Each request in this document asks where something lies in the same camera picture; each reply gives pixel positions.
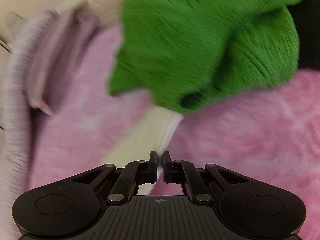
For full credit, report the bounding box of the purple pillow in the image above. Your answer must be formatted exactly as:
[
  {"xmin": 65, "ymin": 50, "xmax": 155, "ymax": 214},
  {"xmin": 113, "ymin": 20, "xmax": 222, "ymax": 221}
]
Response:
[{"xmin": 25, "ymin": 2, "xmax": 120, "ymax": 115}]

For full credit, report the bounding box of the pink floral blanket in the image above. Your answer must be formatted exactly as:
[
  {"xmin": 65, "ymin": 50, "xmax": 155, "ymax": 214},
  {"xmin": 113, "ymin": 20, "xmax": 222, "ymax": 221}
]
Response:
[{"xmin": 25, "ymin": 25, "xmax": 320, "ymax": 240}]

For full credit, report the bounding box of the grey striped quilt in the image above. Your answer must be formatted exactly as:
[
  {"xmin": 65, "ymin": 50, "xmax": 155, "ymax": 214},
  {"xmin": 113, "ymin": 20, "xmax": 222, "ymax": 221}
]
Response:
[{"xmin": 0, "ymin": 10, "xmax": 58, "ymax": 240}]

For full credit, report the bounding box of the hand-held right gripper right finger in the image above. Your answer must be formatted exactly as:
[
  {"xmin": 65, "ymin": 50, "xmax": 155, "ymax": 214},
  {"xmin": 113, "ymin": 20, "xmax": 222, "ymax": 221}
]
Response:
[{"xmin": 162, "ymin": 151, "xmax": 249, "ymax": 203}]

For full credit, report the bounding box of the cream knit sweater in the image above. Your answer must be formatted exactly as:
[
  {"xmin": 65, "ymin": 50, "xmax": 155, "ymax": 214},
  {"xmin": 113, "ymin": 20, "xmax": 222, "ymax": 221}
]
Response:
[{"xmin": 100, "ymin": 106, "xmax": 183, "ymax": 197}]

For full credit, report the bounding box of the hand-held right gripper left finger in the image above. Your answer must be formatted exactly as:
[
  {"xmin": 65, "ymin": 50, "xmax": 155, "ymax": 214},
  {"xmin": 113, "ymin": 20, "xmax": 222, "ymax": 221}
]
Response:
[{"xmin": 71, "ymin": 151, "xmax": 158, "ymax": 203}]

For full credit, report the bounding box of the green knit sweater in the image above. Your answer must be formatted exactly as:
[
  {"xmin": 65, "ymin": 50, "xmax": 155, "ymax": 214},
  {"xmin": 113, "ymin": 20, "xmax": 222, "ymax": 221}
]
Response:
[{"xmin": 107, "ymin": 0, "xmax": 310, "ymax": 115}]

